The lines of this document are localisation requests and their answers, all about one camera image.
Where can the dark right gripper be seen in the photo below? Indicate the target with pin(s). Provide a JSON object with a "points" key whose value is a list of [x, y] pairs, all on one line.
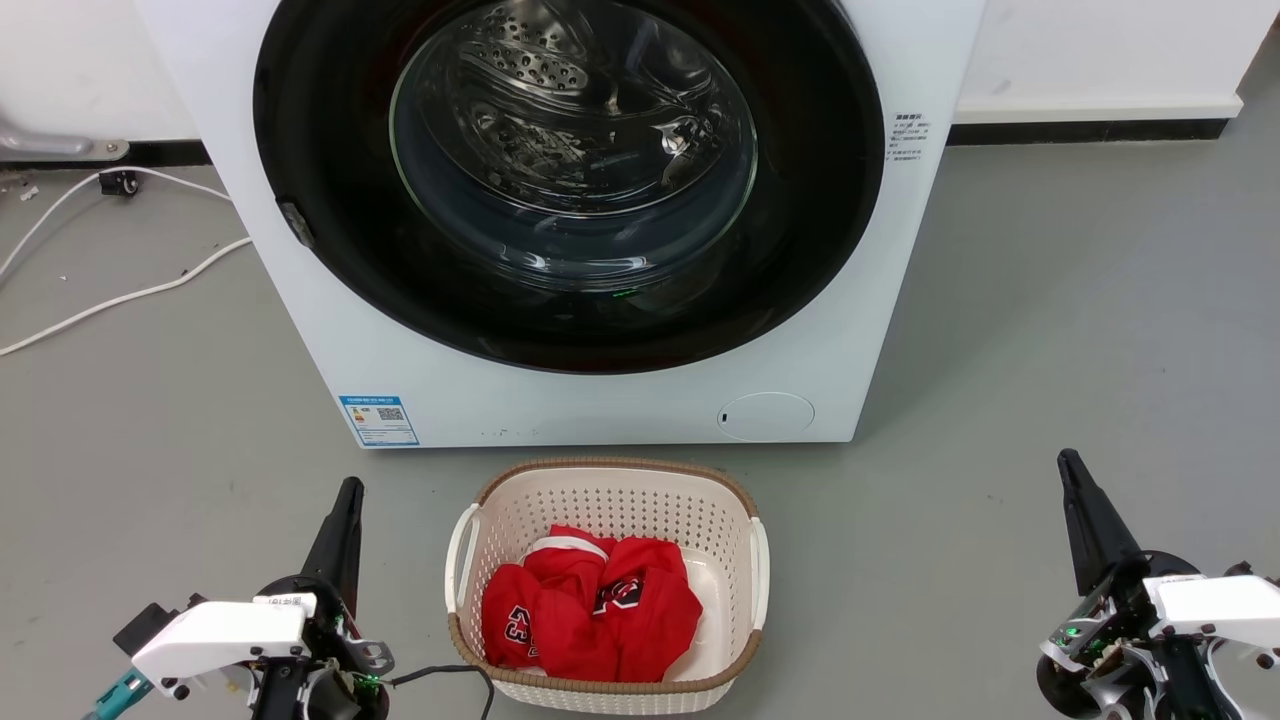
{"points": [[1120, 660]]}

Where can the round black glass washer door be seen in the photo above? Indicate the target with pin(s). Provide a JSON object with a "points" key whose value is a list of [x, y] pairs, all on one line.
{"points": [[320, 130]]}

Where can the grey metal bracket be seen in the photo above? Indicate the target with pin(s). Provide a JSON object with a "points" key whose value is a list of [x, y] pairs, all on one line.
{"points": [[50, 144]]}

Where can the small white text sticker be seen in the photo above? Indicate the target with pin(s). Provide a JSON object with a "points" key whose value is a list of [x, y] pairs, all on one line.
{"points": [[908, 137]]}

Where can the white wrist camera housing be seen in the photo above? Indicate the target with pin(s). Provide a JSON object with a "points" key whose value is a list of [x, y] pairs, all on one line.
{"points": [[1220, 605], [220, 635]]}

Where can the red sports jersey clothing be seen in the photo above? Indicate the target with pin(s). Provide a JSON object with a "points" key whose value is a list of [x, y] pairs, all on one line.
{"points": [[640, 620]]}

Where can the stainless steel washer drum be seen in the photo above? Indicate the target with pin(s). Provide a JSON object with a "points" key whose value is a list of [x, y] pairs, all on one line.
{"points": [[560, 100]]}

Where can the round white filter cover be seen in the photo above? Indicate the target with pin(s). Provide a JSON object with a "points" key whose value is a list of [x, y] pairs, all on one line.
{"points": [[765, 417]]}

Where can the white plastic laundry basket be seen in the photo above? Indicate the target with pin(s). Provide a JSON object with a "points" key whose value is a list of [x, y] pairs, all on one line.
{"points": [[620, 490]]}

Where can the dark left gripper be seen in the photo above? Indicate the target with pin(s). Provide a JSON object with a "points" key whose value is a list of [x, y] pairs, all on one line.
{"points": [[335, 670]]}

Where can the blue energy label sticker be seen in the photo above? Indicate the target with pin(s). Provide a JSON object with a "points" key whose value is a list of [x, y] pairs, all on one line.
{"points": [[380, 420]]}

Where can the white front-load washing machine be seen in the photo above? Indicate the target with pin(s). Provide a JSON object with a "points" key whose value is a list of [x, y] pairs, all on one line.
{"points": [[600, 410]]}

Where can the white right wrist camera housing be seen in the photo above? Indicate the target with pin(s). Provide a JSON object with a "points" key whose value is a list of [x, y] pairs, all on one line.
{"points": [[1220, 605]]}

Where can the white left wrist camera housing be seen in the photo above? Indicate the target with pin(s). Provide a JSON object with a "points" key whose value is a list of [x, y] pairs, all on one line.
{"points": [[220, 635]]}

